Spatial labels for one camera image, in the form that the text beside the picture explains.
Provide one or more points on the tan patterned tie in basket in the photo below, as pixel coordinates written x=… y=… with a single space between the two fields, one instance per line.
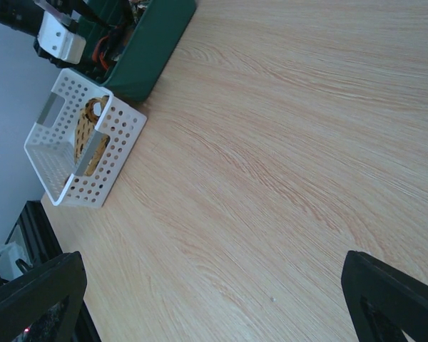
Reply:
x=87 y=120

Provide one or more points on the black aluminium frame rail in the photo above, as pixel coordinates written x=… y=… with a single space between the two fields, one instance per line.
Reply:
x=34 y=241

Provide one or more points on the white perforated plastic basket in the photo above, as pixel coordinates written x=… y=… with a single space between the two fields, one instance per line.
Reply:
x=49 y=145

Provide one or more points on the orange navy striped tie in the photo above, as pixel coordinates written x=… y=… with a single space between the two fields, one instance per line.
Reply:
x=110 y=48

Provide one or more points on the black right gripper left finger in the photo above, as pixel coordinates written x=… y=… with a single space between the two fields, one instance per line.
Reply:
x=44 y=302

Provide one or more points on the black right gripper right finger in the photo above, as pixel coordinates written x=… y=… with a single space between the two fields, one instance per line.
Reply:
x=384 y=303

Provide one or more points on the green divided storage tray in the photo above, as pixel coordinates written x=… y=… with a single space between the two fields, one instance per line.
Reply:
x=157 y=28

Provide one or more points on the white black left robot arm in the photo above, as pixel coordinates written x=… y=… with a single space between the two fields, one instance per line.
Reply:
x=24 y=16

